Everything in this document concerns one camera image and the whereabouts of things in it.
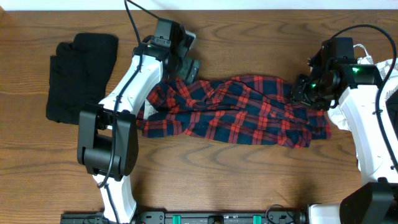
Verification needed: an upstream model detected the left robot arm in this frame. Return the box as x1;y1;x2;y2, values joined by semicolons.
77;18;200;223

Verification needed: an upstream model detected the red navy plaid shirt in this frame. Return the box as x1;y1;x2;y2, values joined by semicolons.
137;75;331;148

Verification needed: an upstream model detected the black folded garment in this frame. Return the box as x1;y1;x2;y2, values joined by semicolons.
46;33;119;125

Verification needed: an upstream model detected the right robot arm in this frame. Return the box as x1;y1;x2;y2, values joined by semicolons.
291;37;397;223

